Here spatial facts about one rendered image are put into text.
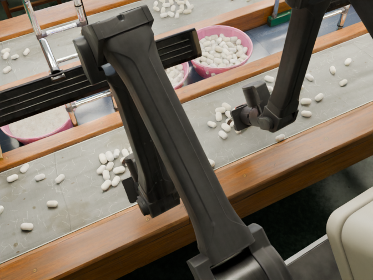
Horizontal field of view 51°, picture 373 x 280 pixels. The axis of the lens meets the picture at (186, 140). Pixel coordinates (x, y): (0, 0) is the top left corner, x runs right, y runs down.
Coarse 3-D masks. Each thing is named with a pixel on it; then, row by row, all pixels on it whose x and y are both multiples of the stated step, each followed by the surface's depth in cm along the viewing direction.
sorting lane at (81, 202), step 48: (336, 48) 154; (240, 96) 139; (336, 96) 138; (96, 144) 128; (240, 144) 126; (0, 192) 118; (48, 192) 117; (96, 192) 116; (0, 240) 108; (48, 240) 108
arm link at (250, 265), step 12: (240, 252) 50; (216, 264) 50; (228, 264) 48; (240, 264) 48; (252, 264) 47; (216, 276) 47; (228, 276) 47; (240, 276) 47; (252, 276) 47; (264, 276) 47
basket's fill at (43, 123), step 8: (48, 112) 138; (56, 112) 138; (64, 112) 139; (24, 120) 136; (32, 120) 136; (40, 120) 137; (48, 120) 136; (56, 120) 137; (64, 120) 136; (16, 128) 134; (24, 128) 134; (32, 128) 134; (40, 128) 134; (48, 128) 134; (56, 128) 134; (16, 136) 132; (24, 136) 132; (32, 136) 132
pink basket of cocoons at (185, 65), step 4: (184, 64) 149; (188, 64) 146; (184, 68) 150; (188, 68) 145; (184, 72) 150; (188, 72) 144; (184, 76) 148; (184, 80) 142; (180, 84) 141; (176, 88) 142
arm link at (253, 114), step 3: (255, 108) 108; (258, 108) 104; (252, 111) 109; (255, 111) 107; (258, 111) 105; (249, 114) 109; (252, 114) 108; (255, 114) 106; (258, 114) 105; (249, 117) 109; (252, 117) 108; (255, 117) 106; (249, 120) 110; (252, 120) 108; (255, 120) 106; (252, 123) 109; (255, 123) 107; (258, 123) 105; (255, 126) 110; (258, 126) 107
